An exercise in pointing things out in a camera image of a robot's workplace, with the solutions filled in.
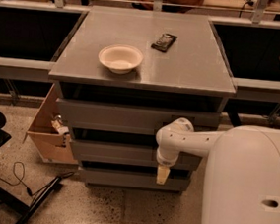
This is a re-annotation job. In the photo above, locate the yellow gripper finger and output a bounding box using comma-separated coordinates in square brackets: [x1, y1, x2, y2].
[156, 166, 171, 185]

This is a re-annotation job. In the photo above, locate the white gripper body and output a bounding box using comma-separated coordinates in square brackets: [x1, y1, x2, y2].
[156, 149, 178, 168]

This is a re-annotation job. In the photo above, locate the grey drawer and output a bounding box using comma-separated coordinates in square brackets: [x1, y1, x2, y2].
[78, 167, 191, 192]
[67, 138, 204, 174]
[57, 99, 220, 135]

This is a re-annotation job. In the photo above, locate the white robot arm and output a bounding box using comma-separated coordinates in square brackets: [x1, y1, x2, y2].
[156, 118, 280, 224]

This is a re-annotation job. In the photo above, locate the grey top drawer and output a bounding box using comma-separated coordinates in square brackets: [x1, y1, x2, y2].
[57, 99, 220, 135]

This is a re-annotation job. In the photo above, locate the grey bottom drawer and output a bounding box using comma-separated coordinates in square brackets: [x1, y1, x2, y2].
[78, 167, 191, 192]

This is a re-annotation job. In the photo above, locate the grey drawer cabinet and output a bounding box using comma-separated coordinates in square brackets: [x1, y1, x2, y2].
[49, 6, 236, 193]

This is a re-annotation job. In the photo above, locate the white paper bowl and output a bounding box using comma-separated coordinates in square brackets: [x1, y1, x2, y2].
[98, 44, 143, 75]

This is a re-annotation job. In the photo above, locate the black snack packet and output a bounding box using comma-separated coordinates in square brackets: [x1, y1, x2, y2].
[151, 33, 177, 53]

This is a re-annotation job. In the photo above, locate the wooden box on floor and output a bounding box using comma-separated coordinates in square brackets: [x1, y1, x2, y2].
[27, 86, 77, 164]

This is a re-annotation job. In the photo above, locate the black stand leg left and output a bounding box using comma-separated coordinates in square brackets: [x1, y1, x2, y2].
[16, 172, 74, 224]

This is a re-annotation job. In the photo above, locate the black cable on floor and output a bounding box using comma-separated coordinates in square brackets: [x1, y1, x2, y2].
[0, 159, 37, 198]

